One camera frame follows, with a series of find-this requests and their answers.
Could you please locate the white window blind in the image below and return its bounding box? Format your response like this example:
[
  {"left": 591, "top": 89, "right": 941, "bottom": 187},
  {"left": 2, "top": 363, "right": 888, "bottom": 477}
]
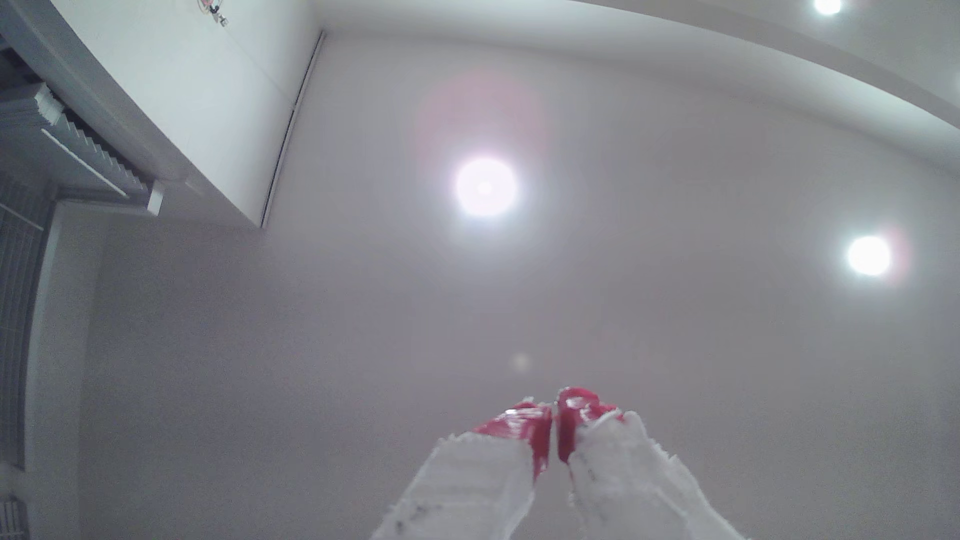
[{"left": 0, "top": 81, "right": 166, "bottom": 219}]

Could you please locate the large round ceiling light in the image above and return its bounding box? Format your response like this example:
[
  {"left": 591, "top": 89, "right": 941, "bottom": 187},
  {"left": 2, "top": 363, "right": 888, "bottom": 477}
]
[{"left": 453, "top": 155, "right": 520, "bottom": 220}]

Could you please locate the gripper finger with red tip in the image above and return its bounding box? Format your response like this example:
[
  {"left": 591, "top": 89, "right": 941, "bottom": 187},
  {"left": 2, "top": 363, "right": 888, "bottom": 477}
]
[
  {"left": 371, "top": 399, "right": 554, "bottom": 540},
  {"left": 556, "top": 387, "right": 745, "bottom": 540}
]

